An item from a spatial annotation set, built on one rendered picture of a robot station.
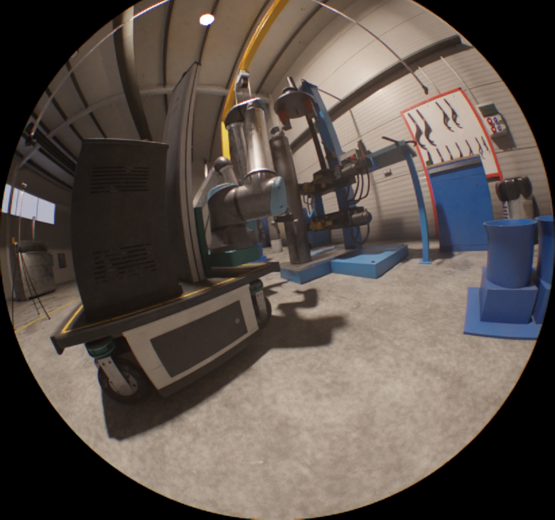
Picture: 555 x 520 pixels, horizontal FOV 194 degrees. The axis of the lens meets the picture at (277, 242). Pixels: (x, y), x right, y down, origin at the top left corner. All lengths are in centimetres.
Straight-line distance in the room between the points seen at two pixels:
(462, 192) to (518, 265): 138
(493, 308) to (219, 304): 103
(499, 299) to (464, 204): 138
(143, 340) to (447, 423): 76
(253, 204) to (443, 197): 189
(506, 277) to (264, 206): 99
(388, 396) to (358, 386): 10
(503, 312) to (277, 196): 102
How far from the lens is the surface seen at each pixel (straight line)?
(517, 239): 79
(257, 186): 61
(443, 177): 208
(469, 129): 349
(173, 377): 56
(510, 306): 86
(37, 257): 742
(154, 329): 48
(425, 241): 165
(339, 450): 46
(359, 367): 60
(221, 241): 63
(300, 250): 151
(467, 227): 206
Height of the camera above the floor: 45
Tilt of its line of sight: 2 degrees down
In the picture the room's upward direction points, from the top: 10 degrees counter-clockwise
